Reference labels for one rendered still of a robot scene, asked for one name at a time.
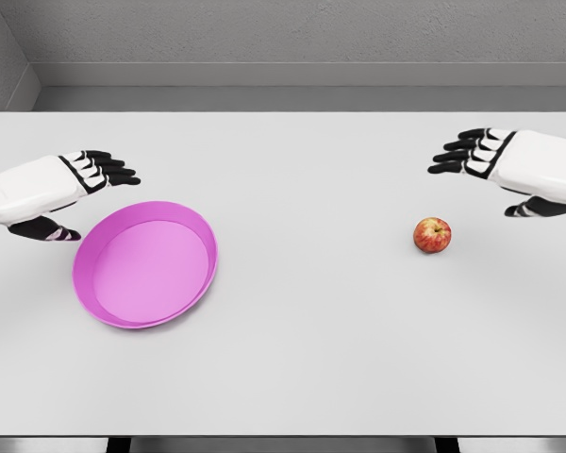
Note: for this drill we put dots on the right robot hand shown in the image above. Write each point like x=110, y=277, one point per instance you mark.
x=537, y=160

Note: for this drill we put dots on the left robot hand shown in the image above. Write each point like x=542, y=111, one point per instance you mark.
x=33, y=189

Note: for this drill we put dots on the red yellow apple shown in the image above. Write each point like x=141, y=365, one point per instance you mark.
x=432, y=235

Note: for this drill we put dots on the pink round plate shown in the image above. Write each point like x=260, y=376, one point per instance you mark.
x=146, y=264

